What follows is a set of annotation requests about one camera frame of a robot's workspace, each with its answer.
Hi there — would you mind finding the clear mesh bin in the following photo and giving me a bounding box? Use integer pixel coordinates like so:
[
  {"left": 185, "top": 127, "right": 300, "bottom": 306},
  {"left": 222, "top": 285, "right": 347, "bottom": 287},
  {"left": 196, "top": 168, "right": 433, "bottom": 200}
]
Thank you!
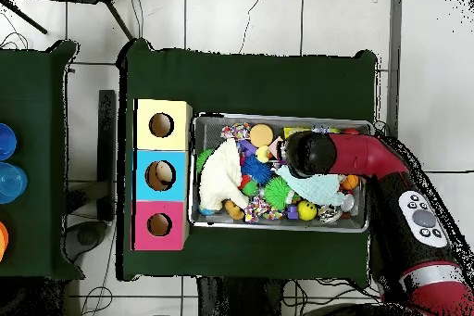
[{"left": 190, "top": 113, "right": 374, "bottom": 234}]

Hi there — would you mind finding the wooden three-hole sorting box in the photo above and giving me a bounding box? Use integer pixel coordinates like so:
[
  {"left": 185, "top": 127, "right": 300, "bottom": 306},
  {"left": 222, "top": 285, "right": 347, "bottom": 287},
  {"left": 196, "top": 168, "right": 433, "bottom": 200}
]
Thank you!
[{"left": 132, "top": 98, "right": 193, "bottom": 252}]

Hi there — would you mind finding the blue spiky ball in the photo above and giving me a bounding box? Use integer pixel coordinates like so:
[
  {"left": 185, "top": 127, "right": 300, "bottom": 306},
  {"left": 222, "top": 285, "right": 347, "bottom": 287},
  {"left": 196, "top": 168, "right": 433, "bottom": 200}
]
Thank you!
[{"left": 241, "top": 154, "right": 274, "bottom": 185}]

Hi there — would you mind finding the cream knitted cloth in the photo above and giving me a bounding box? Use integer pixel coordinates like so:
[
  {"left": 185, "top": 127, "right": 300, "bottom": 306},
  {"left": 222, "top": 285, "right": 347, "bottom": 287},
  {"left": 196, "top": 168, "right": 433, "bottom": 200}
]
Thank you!
[{"left": 198, "top": 137, "right": 250, "bottom": 212}]

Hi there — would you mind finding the orange round disc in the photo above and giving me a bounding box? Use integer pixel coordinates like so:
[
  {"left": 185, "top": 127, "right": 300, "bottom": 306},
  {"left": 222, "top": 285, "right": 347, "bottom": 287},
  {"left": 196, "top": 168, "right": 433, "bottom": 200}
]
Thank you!
[{"left": 250, "top": 123, "right": 275, "bottom": 147}]

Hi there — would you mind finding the green spiky ball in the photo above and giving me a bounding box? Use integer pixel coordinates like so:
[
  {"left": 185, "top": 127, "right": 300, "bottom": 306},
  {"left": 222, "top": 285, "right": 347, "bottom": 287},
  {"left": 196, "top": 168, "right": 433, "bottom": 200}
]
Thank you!
[
  {"left": 195, "top": 148, "right": 216, "bottom": 173},
  {"left": 263, "top": 175, "right": 295, "bottom": 210}
]

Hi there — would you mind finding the wooden cube block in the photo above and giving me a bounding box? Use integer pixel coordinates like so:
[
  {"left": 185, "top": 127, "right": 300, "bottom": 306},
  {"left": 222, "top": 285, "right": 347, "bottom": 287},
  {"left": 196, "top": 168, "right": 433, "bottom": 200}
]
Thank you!
[{"left": 268, "top": 136, "right": 287, "bottom": 160}]

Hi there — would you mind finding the dark green table cloth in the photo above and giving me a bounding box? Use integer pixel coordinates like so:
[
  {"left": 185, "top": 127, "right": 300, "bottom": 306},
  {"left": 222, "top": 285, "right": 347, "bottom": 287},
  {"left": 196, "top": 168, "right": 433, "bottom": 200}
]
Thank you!
[{"left": 117, "top": 37, "right": 379, "bottom": 284}]

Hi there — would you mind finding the mint green cloth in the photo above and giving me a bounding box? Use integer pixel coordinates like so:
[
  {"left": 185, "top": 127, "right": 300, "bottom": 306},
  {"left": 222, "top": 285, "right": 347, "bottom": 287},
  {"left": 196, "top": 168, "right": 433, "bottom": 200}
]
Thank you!
[{"left": 275, "top": 166, "right": 346, "bottom": 207}]

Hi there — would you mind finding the dark green side-table cloth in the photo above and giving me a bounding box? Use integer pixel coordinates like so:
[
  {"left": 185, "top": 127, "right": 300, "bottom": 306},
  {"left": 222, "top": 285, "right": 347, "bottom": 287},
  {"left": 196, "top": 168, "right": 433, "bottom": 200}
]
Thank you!
[{"left": 0, "top": 40, "right": 84, "bottom": 282}]

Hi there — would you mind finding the light blue plastic cup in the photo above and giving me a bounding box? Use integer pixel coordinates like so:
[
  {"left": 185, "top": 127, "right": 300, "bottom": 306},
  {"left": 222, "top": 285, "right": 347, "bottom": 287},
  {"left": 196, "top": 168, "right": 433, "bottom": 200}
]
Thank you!
[{"left": 0, "top": 162, "right": 29, "bottom": 206}]

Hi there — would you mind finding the dark blue plastic cup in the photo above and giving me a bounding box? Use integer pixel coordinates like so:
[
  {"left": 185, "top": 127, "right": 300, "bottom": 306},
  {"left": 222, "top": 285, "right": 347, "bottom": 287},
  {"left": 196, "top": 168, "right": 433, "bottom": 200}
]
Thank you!
[{"left": 0, "top": 122, "right": 18, "bottom": 162}]

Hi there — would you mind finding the orange plastic cup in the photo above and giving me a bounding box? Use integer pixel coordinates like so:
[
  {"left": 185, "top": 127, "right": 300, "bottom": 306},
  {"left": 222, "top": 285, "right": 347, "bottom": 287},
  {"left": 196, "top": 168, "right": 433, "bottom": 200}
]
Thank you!
[{"left": 0, "top": 221, "right": 9, "bottom": 261}]

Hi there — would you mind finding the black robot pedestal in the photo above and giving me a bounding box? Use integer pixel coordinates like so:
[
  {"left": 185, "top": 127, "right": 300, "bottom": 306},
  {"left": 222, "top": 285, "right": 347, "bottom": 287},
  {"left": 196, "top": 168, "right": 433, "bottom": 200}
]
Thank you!
[{"left": 195, "top": 277, "right": 299, "bottom": 316}]

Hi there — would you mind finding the black floor cable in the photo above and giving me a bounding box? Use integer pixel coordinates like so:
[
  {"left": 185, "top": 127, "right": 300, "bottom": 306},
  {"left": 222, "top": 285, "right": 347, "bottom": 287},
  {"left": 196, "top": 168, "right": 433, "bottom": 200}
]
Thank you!
[{"left": 425, "top": 169, "right": 474, "bottom": 177}]

